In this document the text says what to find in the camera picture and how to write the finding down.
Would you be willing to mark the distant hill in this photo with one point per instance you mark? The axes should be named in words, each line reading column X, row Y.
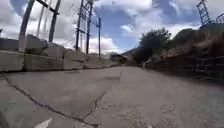
column 130, row 53

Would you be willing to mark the thin metal pole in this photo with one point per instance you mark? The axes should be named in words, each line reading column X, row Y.
column 99, row 38

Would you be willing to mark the dark tree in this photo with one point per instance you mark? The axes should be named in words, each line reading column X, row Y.
column 153, row 43

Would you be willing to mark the steel lattice pylon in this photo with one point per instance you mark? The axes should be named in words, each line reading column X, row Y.
column 84, row 26

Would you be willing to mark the grey cracked concrete road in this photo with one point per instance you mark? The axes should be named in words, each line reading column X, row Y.
column 150, row 100

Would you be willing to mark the row of concrete barrier blocks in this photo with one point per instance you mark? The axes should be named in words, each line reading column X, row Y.
column 36, row 60

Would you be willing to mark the overgrown embankment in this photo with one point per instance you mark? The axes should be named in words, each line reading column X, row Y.
column 190, row 40

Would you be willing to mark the robot's own part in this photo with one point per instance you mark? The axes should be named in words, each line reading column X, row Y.
column 43, row 123

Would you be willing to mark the twin-pole power pylon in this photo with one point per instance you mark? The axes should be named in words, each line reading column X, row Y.
column 25, row 20

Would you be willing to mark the lattice pylon on embankment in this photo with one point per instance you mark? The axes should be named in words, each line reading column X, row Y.
column 203, row 11

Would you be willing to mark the grey building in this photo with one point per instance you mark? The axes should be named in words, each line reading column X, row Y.
column 8, row 44

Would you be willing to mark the dark wall with fence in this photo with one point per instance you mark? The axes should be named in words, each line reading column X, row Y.
column 193, row 65

